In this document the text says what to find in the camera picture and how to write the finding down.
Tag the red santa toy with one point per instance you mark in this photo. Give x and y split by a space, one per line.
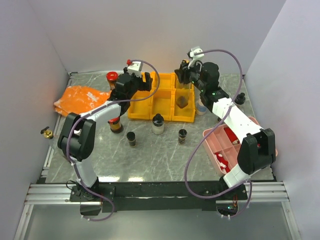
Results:
222 163
231 136

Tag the black cap bottle far right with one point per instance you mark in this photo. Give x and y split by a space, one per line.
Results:
240 99

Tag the right small black cap shaker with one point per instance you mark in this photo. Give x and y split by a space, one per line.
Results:
182 134

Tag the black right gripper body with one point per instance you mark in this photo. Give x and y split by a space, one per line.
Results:
194 76

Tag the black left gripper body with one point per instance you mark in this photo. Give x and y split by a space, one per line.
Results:
137 83

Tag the white peppercorn jar silver lid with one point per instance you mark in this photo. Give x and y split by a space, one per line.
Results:
200 108

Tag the yellow bin front right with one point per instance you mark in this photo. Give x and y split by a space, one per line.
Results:
187 114

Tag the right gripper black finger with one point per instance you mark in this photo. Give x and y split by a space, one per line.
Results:
199 65
181 73

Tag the red lid sauce jar back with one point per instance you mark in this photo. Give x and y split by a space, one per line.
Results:
112 77

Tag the red lid sauce jar front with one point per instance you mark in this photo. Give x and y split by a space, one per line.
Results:
116 125

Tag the glass oil bottle gold spout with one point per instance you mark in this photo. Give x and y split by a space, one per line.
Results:
182 98

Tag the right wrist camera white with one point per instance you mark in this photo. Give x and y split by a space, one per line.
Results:
195 54

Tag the white powder bottle black cap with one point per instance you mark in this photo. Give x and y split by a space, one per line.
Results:
158 124

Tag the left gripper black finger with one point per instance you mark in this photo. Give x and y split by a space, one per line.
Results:
125 71
147 83

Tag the red lid sauce jar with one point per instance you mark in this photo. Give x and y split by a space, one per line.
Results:
116 125
112 77

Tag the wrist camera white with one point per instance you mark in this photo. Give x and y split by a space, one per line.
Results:
195 54
134 68

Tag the pink divided organizer tray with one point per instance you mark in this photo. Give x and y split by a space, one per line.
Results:
220 145

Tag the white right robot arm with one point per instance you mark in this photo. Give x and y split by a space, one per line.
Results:
218 102

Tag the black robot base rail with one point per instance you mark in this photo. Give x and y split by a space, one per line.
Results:
148 196

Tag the small black cap shaker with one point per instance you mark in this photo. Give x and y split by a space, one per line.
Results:
131 137
182 134

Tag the left small black cap shaker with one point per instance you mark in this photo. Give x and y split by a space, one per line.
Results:
131 137

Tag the orange white cloth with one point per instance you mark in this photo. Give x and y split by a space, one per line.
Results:
80 99

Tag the red santa toy back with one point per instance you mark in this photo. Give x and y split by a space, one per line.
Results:
231 136

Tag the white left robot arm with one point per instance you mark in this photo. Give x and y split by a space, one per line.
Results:
77 137

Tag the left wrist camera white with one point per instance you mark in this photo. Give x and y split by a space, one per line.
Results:
134 68

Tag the red santa toy front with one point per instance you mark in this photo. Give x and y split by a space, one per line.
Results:
222 163

